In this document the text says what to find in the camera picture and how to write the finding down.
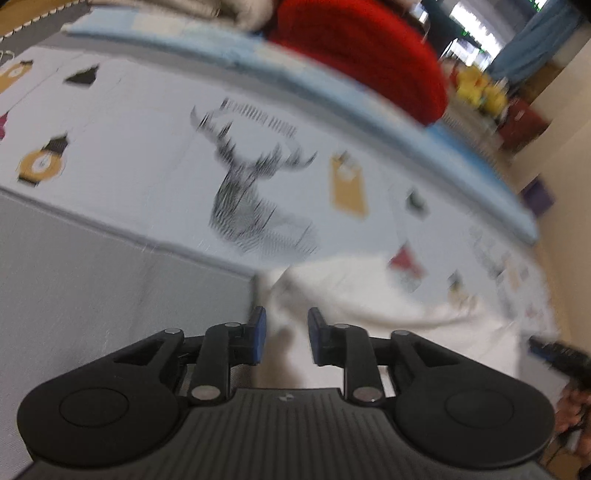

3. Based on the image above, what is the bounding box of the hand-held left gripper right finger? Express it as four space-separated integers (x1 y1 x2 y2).
307 307 463 405

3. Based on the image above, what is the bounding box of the purple box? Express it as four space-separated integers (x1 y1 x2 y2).
521 179 555 217

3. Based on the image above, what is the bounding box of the blue curtain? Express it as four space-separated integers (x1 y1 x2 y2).
488 0 581 88

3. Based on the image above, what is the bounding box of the dark red bag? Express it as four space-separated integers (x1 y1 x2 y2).
501 99 550 151

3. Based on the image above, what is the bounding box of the yellow plush toy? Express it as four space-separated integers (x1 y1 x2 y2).
455 67 488 104
480 85 511 116

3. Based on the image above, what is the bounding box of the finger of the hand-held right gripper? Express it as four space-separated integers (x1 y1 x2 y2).
527 336 591 384

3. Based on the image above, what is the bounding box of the printed grey bed sheet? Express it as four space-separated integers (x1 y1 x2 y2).
0 4 561 480

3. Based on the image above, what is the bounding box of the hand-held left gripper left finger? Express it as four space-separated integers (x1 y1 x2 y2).
113 306 268 404

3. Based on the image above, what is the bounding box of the light blue cloud-print quilt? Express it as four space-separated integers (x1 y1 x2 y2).
62 7 540 243

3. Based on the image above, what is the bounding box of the red folded blanket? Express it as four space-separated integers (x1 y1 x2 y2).
268 0 450 127

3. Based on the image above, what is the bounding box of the white t-shirt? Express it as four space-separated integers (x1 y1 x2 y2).
253 255 532 393

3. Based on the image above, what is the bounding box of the person's right hand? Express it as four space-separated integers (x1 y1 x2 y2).
554 385 591 455

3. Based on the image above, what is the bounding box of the cream folded quilt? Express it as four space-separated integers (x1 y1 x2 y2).
90 0 278 32

